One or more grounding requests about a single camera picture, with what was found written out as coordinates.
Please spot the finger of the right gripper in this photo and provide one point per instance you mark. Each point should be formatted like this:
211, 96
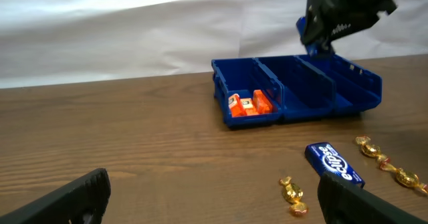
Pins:
364, 15
316, 23

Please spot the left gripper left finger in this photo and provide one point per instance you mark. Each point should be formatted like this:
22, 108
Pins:
73, 200

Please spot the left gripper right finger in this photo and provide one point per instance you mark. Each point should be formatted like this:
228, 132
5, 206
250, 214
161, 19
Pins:
354, 204

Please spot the blue candy pack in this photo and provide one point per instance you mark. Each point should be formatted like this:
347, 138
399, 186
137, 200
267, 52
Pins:
331, 160
314, 50

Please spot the gold candy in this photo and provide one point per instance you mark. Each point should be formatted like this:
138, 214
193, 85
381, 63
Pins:
370, 149
293, 194
405, 178

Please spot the blue tray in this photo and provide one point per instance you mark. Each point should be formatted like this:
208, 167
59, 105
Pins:
301, 93

